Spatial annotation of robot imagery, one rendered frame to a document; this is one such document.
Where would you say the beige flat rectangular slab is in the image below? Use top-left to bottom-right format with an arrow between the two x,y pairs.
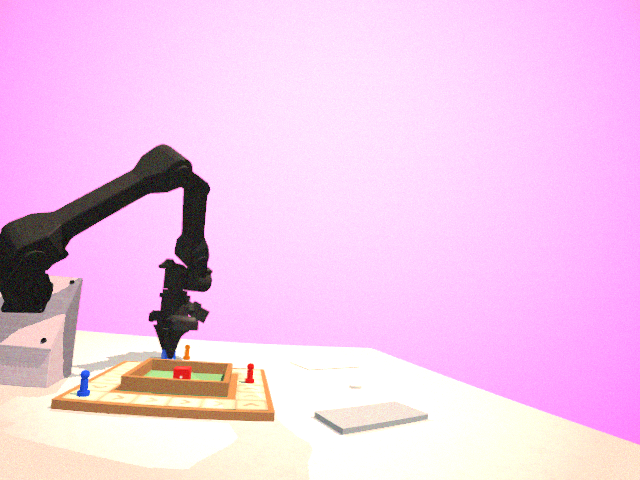
314,401 -> 428,435

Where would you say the red die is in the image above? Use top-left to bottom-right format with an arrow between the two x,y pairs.
173,366 -> 192,379

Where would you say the blue pawn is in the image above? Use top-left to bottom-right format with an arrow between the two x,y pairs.
77,370 -> 90,397

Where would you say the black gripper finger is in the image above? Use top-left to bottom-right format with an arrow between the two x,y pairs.
154,324 -> 166,350
161,327 -> 189,358

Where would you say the red pawn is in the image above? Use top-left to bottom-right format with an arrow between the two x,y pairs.
245,364 -> 254,383

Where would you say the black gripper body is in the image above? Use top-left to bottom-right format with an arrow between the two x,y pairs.
148,288 -> 199,331

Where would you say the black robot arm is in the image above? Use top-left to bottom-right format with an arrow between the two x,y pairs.
0,144 -> 213,313

